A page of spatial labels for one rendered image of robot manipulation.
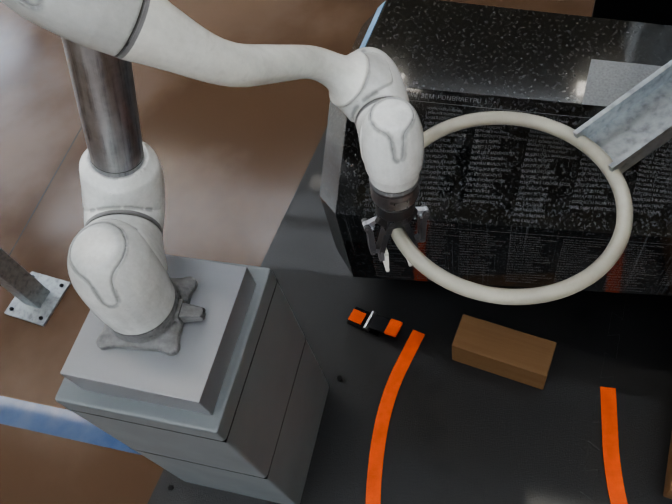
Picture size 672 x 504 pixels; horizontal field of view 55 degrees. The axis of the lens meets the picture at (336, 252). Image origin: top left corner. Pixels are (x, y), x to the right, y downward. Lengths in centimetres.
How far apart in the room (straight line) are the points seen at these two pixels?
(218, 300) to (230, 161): 151
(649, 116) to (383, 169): 65
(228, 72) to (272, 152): 191
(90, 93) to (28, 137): 233
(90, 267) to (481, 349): 128
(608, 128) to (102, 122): 102
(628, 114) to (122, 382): 119
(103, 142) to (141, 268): 24
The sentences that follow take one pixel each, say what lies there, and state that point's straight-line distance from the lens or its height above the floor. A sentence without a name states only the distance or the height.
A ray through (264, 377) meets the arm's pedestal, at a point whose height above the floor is 63.
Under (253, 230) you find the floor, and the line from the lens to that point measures 260.
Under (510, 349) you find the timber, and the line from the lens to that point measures 209.
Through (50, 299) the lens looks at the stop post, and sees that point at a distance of 280.
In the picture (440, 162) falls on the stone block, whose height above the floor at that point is 74.
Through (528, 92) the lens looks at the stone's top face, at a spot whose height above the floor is 87.
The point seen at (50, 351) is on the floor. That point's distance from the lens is 269.
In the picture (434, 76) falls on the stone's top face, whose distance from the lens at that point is 172.
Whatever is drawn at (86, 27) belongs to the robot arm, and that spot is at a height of 161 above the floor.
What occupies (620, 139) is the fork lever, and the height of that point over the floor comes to 95.
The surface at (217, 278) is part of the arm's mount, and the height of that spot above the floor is 88.
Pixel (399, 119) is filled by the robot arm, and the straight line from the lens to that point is 104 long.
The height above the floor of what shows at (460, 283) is 100.
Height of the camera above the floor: 205
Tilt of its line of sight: 57 degrees down
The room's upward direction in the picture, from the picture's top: 18 degrees counter-clockwise
